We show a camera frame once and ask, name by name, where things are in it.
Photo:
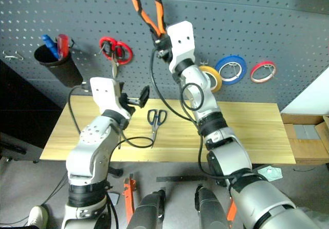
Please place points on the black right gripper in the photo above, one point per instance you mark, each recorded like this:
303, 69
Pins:
165, 49

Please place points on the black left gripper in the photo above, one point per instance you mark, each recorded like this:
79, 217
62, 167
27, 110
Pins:
126, 103

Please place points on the orange and black pliers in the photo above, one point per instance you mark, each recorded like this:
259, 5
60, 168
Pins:
144, 16

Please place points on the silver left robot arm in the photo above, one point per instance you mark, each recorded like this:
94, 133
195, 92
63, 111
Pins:
87, 152

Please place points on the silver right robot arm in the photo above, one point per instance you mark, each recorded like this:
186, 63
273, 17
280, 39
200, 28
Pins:
226, 152

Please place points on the silver pegboard hook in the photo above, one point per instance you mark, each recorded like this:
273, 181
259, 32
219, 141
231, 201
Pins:
13, 55
203, 61
234, 68
270, 68

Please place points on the yellow tape roll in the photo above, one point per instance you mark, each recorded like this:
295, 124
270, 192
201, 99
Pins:
215, 76

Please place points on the blue tape roll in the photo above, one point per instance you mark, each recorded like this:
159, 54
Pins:
225, 64

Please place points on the dark grey pegboard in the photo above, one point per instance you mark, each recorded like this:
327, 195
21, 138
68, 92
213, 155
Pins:
231, 28

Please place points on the red tape roll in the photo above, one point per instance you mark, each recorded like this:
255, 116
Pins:
257, 68

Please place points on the blue and black scissors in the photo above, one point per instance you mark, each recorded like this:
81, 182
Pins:
156, 118

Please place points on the black holder cup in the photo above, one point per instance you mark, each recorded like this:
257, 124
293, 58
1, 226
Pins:
60, 68

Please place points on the black flat bar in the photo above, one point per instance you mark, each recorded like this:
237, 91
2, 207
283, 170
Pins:
180, 178

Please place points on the orange bar clamp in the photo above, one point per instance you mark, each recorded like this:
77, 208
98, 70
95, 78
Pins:
128, 198
231, 211

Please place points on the black cabinet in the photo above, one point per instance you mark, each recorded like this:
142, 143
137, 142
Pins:
23, 111

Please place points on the white shoe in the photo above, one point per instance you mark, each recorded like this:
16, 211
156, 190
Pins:
37, 214

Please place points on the white panel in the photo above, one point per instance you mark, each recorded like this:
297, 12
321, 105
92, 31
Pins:
311, 93

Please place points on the grey metal plate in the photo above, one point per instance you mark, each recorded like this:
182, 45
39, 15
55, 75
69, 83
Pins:
270, 173

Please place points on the brown cardboard box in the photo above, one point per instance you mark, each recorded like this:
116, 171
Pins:
306, 141

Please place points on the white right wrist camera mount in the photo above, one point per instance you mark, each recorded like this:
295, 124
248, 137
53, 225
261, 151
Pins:
183, 42

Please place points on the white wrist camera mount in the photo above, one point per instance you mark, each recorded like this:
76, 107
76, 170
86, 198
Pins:
183, 42
104, 93

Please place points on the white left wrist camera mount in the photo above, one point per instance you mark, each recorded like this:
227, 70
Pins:
104, 93

